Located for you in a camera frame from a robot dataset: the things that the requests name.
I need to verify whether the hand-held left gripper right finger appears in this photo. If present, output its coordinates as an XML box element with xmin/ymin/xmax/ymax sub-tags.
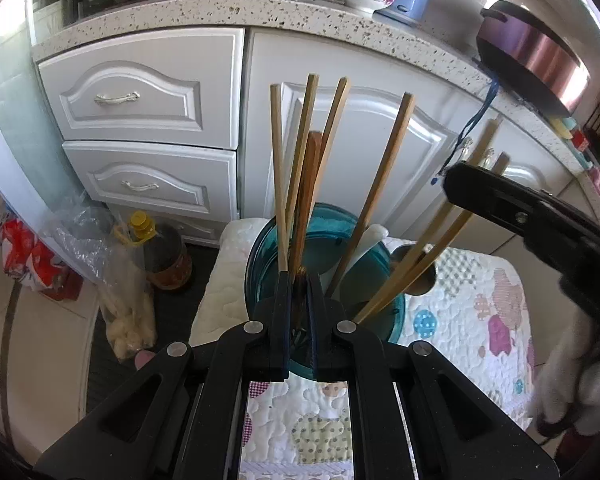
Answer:
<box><xmin>306</xmin><ymin>275</ymin><xmax>561</xmax><ymax>480</ymax></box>

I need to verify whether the teal plastic utensil holder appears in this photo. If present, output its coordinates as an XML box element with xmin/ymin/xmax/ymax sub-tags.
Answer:
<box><xmin>245</xmin><ymin>202</ymin><xmax>407</xmax><ymax>381</ymax></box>

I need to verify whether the white-framed glass door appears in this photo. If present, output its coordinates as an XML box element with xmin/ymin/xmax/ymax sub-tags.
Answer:
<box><xmin>0</xmin><ymin>0</ymin><xmax>81</xmax><ymax>211</ymax></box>

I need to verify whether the cooking oil bottle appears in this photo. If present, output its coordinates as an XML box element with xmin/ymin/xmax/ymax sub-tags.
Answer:
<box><xmin>112</xmin><ymin>210</ymin><xmax>193</xmax><ymax>292</ymax></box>

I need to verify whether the person's right hand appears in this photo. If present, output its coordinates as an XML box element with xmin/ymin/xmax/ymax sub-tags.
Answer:
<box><xmin>526</xmin><ymin>305</ymin><xmax>600</xmax><ymax>428</ymax></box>

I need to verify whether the speckled stone countertop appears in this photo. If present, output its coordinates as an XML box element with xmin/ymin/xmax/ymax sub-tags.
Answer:
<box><xmin>30</xmin><ymin>0</ymin><xmax>596</xmax><ymax>186</ymax></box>

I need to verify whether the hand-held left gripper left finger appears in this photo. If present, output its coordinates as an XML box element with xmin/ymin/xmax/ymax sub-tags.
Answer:
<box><xmin>32</xmin><ymin>271</ymin><xmax>297</xmax><ymax>480</ymax></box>

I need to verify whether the white ceramic spoon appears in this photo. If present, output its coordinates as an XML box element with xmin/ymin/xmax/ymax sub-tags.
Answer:
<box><xmin>337</xmin><ymin>225</ymin><xmax>390</xmax><ymax>291</ymax></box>

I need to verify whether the dark brown wooden chopstick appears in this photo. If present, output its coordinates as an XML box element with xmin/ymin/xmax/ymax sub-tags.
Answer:
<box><xmin>287</xmin><ymin>131</ymin><xmax>323</xmax><ymax>356</ymax></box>

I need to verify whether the narrow white cabinet door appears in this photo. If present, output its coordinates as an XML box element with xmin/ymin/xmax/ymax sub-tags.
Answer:
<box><xmin>450</xmin><ymin>120</ymin><xmax>571</xmax><ymax>256</ymax></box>

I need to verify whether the metal spoon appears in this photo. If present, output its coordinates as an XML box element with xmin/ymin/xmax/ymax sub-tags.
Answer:
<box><xmin>390</xmin><ymin>244</ymin><xmax>438</xmax><ymax>297</ymax></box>

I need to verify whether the yellow green cloth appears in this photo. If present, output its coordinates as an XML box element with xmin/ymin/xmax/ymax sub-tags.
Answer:
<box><xmin>547</xmin><ymin>114</ymin><xmax>581</xmax><ymax>137</ymax></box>

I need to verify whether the printed quilted mat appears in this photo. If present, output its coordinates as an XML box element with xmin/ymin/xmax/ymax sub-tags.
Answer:
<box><xmin>189</xmin><ymin>217</ymin><xmax>536</xmax><ymax>480</ymax></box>

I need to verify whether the medium white drawer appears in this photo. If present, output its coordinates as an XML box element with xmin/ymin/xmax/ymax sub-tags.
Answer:
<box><xmin>62</xmin><ymin>140</ymin><xmax>240</xmax><ymax>223</ymax></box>

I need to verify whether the blue cord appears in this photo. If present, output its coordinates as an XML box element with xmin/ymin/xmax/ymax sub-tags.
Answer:
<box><xmin>430</xmin><ymin>77</ymin><xmax>501</xmax><ymax>183</ymax></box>

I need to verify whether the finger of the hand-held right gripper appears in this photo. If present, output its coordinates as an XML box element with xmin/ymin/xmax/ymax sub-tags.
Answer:
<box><xmin>442</xmin><ymin>161</ymin><xmax>563</xmax><ymax>241</ymax></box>

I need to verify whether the wide white cabinet door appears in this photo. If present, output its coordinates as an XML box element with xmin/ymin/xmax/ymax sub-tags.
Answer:
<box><xmin>242</xmin><ymin>30</ymin><xmax>496</xmax><ymax>241</ymax></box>

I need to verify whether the low white drawer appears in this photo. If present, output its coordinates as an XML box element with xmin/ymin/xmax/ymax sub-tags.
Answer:
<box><xmin>105</xmin><ymin>205</ymin><xmax>231</xmax><ymax>248</ymax></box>

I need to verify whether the red plastic bag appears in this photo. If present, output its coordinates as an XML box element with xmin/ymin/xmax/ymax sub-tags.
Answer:
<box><xmin>0</xmin><ymin>217</ymin><xmax>83</xmax><ymax>302</ymax></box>

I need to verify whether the large white drawer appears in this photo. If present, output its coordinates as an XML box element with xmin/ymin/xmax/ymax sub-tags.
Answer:
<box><xmin>37</xmin><ymin>29</ymin><xmax>246</xmax><ymax>150</ymax></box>

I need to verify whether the purple electric pot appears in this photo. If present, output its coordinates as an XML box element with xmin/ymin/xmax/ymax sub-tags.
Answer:
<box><xmin>475</xmin><ymin>0</ymin><xmax>592</xmax><ymax>118</ymax></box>

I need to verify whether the clear plastic bag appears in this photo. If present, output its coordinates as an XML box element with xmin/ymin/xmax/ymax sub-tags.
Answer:
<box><xmin>40</xmin><ymin>205</ymin><xmax>158</xmax><ymax>366</ymax></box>

